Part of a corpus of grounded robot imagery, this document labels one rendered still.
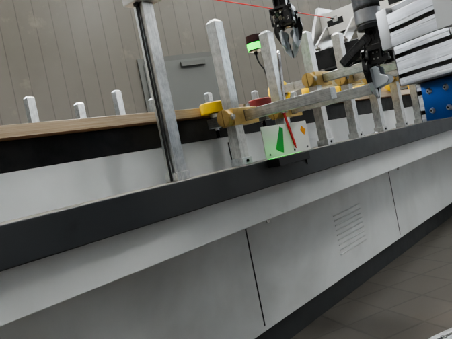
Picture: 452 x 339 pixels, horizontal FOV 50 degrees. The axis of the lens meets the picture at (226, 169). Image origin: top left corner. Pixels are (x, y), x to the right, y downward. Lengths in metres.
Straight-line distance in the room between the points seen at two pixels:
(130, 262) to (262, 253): 0.76
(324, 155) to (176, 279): 0.67
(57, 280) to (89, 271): 0.07
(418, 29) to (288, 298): 1.15
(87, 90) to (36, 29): 0.92
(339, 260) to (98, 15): 5.16
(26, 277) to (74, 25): 5.75
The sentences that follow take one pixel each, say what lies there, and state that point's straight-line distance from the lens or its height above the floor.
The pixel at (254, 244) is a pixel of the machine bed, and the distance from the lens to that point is 1.76.
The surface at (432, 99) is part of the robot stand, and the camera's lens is 1.18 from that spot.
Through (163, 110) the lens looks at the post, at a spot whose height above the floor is 0.88.
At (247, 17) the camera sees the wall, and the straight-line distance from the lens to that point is 7.42.
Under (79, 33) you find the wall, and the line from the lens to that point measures 6.60.
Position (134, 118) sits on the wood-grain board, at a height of 0.89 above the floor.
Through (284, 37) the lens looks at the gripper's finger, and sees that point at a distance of 1.62.
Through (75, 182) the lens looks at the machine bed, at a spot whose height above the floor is 0.75.
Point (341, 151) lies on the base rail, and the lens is 1.85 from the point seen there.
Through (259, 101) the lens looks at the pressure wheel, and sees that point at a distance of 1.69.
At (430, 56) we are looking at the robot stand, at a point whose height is 0.86.
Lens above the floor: 0.75
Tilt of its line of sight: 2 degrees down
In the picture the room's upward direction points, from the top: 11 degrees counter-clockwise
